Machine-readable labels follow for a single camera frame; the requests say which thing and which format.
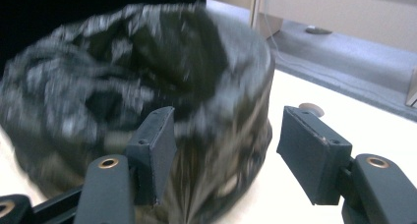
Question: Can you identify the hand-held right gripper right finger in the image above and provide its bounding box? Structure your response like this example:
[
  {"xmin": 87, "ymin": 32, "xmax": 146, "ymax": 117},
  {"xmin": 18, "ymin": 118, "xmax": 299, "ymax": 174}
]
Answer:
[{"xmin": 275, "ymin": 104, "xmax": 354, "ymax": 206}]

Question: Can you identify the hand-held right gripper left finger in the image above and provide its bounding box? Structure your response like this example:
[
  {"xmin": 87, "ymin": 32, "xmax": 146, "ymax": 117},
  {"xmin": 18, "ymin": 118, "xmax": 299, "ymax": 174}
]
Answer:
[{"xmin": 124, "ymin": 105, "xmax": 178, "ymax": 207}]

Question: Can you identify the black plastic garbage bag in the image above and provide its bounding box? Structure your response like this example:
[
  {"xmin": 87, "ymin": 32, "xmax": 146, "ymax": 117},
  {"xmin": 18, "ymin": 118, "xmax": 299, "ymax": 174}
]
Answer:
[{"xmin": 0, "ymin": 1, "xmax": 277, "ymax": 224}]

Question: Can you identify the grey round table grommet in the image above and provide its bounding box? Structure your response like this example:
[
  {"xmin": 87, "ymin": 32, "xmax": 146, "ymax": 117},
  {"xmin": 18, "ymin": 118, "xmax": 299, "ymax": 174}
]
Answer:
[{"xmin": 298, "ymin": 102, "xmax": 326, "ymax": 118}]

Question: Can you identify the small dark floor object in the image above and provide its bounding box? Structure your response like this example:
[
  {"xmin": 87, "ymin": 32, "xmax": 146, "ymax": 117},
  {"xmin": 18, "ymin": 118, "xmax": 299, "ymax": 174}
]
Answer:
[{"xmin": 304, "ymin": 25, "xmax": 333, "ymax": 35}]

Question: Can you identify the long white floor cable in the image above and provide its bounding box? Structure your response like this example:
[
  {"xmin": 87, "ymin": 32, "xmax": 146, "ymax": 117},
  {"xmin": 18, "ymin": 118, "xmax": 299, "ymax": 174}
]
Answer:
[{"xmin": 261, "ymin": 6, "xmax": 283, "ymax": 66}]

